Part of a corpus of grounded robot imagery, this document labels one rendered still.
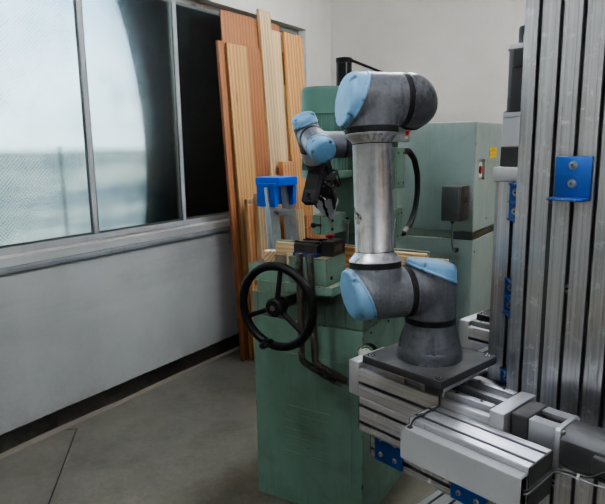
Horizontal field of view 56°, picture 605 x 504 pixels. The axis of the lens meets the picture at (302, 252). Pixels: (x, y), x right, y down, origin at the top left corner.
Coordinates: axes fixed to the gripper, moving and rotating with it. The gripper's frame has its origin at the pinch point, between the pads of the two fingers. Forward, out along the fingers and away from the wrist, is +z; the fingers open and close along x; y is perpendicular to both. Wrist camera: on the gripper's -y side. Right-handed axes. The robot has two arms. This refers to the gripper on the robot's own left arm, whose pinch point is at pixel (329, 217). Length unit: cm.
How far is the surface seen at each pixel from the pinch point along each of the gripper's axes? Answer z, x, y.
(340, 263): 13.5, -3.5, -6.5
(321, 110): -25.2, 7.5, 25.3
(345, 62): -31, 9, 51
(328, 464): 76, 1, -43
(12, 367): 49, 144, -56
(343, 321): 30.4, -4.6, -16.3
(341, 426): 63, -4, -35
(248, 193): 65, 121, 104
